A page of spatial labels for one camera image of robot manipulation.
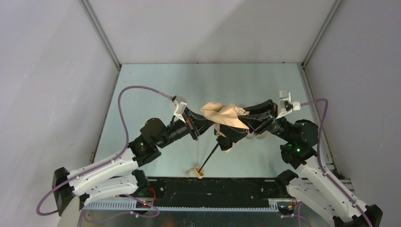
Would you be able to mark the beige umbrella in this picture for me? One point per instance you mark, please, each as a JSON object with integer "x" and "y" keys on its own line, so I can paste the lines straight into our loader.
{"x": 228, "y": 126}

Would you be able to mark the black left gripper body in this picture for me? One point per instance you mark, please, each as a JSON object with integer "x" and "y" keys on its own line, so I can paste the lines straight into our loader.
{"x": 191, "y": 126}

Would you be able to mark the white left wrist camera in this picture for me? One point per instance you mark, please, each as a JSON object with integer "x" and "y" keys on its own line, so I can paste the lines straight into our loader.
{"x": 179, "y": 106}

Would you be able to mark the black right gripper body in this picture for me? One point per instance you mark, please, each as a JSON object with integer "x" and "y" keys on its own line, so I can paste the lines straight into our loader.
{"x": 271, "y": 115}

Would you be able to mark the aluminium frame rail left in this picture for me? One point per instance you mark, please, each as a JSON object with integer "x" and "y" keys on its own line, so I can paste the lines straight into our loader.
{"x": 96, "y": 24}

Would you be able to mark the grey slotted cable duct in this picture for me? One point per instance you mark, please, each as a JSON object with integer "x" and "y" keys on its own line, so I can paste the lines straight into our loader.
{"x": 272, "y": 206}

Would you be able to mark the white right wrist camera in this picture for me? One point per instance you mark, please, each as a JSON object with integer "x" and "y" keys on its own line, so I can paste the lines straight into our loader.
{"x": 286, "y": 105}

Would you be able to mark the beige umbrella sleeve cover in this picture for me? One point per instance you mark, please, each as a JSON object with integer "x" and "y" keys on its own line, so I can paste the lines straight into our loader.
{"x": 259, "y": 136}

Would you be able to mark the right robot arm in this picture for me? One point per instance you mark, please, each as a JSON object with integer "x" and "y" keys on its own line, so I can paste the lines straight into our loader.
{"x": 312, "y": 182}

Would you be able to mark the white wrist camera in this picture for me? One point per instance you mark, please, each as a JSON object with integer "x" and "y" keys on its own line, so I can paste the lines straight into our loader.
{"x": 179, "y": 106}
{"x": 286, "y": 105}

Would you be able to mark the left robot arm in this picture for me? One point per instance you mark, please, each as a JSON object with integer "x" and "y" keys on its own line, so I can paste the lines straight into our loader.
{"x": 120, "y": 173}

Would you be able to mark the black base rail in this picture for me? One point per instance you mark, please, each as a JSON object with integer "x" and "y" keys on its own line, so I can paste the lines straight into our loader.
{"x": 212, "y": 191}

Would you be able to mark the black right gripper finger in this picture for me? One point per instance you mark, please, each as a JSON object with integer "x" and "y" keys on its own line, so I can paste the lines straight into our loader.
{"x": 257, "y": 122}
{"x": 268, "y": 105}

